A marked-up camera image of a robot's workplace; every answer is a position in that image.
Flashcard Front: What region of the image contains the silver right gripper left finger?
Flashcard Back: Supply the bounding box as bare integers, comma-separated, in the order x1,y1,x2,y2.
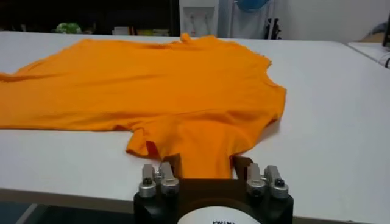
138,153,183,198

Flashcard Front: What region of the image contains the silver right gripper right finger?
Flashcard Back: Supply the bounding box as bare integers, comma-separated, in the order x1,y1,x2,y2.
233,155,289,200

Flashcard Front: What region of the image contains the orange t-shirt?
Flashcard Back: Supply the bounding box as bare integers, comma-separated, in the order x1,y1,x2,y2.
0,32,288,180

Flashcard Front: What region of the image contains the black tripod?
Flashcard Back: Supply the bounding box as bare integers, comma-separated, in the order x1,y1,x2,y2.
264,18,282,40

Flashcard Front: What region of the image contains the red and white box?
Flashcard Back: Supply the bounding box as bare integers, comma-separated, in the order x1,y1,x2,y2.
112,26,137,37

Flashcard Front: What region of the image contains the white water dispenser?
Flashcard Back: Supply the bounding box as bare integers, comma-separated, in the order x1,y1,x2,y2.
179,0,220,38

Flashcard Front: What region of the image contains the white side table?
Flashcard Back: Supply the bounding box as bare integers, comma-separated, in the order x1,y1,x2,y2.
347,41,390,70

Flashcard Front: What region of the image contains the blue water jug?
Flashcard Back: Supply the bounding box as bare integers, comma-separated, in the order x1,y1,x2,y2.
236,0,271,13

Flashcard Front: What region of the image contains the bowl of green items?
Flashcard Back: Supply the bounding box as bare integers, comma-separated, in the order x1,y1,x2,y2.
54,21,83,35

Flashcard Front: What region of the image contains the large brown cardboard box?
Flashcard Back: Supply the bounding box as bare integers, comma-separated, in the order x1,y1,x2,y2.
361,32,385,43

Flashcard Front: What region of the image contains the black shelf unit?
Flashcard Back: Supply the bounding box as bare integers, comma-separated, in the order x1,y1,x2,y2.
0,0,181,37

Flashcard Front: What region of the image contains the white wire jug rack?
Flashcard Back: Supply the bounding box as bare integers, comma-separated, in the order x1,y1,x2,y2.
227,0,277,40

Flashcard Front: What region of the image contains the laptop power cable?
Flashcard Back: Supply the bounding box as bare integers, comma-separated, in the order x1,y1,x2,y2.
379,51,390,69

